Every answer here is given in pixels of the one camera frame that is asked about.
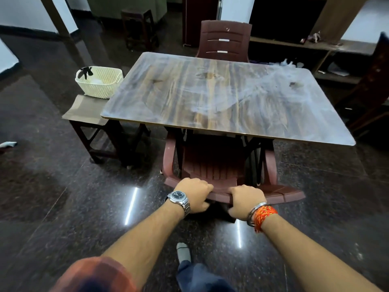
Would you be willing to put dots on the person's right hand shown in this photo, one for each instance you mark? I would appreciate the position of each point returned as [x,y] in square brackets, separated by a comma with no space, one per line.
[246,199]

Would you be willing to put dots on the person's left hand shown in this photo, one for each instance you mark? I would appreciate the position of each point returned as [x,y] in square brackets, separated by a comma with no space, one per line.
[194,193]

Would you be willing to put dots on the maroon plastic chair green label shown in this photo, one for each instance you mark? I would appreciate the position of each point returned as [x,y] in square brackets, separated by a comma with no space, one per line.
[212,161]

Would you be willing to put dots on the grey woven placemat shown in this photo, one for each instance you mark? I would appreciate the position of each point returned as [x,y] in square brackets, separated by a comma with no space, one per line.
[85,109]

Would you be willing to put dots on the maroon plastic chair white marks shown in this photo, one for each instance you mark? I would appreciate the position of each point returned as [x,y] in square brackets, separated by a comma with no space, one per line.
[225,33]

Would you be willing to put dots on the person's left forearm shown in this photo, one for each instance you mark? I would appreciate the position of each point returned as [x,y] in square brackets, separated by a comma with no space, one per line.
[146,243]

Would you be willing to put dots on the person's right forearm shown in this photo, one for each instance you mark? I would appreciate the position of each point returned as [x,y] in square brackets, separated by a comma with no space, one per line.
[310,258]

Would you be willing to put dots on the silver bangle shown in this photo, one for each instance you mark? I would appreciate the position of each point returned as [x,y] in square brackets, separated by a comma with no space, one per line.
[252,211]

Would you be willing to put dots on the silver wristwatch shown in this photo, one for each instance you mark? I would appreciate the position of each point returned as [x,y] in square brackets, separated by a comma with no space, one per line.
[177,196]

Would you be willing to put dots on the white sock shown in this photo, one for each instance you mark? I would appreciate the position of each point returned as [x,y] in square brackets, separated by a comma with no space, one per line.
[184,252]

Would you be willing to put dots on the blue jeans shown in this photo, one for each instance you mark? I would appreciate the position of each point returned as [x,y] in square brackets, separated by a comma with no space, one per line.
[197,279]

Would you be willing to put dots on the dark wooden stool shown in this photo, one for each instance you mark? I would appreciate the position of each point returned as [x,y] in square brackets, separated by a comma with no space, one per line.
[115,139]

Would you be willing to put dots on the orange plaid shirt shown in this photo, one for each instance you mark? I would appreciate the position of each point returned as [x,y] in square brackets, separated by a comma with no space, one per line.
[91,276]

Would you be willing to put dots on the white plastic bottle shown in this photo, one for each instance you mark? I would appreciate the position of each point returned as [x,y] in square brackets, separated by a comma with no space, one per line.
[284,63]

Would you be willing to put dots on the cream plastic basket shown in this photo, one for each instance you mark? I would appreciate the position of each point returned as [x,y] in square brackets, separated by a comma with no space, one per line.
[103,85]

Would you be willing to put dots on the white cup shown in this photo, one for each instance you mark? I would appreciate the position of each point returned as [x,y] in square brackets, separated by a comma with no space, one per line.
[299,65]

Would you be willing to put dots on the white paper sheet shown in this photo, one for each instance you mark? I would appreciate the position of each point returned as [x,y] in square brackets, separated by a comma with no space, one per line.
[337,71]

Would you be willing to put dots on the maroon refrigerator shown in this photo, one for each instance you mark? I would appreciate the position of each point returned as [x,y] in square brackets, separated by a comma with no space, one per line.
[197,21]

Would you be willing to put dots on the wooden television unit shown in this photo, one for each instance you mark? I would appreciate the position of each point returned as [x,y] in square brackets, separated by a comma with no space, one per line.
[349,47]

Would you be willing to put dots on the dark wooden side table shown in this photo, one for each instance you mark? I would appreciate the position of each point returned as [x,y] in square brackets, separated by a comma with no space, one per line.
[136,15]

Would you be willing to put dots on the white floor paper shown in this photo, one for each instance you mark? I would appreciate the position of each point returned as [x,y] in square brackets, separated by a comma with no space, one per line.
[7,144]

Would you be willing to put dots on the green sofa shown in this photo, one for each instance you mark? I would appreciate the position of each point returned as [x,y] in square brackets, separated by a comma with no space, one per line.
[121,6]

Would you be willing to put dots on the brown wooden post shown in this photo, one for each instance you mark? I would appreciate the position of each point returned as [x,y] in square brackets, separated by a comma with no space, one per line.
[54,15]

